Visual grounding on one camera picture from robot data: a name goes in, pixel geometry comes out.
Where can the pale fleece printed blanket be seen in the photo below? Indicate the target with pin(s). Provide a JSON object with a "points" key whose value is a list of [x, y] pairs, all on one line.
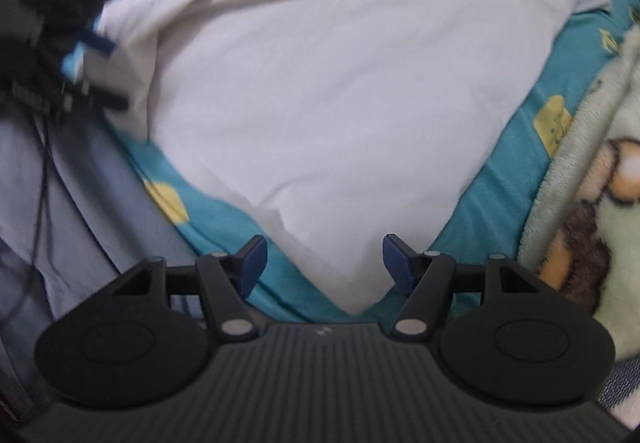
{"points": [[600, 203]]}

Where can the teal bed sheet yellow print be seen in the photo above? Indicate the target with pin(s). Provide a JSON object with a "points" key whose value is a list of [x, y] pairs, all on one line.
{"points": [[500, 173]]}

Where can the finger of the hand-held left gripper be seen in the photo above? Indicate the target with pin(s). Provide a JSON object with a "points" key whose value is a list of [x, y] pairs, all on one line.
{"points": [[97, 43], [102, 99]]}

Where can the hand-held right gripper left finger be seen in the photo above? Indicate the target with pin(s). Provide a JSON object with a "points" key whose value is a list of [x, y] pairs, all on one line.
{"points": [[253, 267]]}

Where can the person's grey-blue pants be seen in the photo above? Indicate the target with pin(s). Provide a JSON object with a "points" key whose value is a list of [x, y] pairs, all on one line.
{"points": [[95, 223]]}

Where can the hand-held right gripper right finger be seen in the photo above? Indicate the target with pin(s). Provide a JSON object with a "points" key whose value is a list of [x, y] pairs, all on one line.
{"points": [[397, 264]]}

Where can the white shirt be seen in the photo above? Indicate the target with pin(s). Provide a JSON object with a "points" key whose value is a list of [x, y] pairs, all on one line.
{"points": [[325, 123]]}

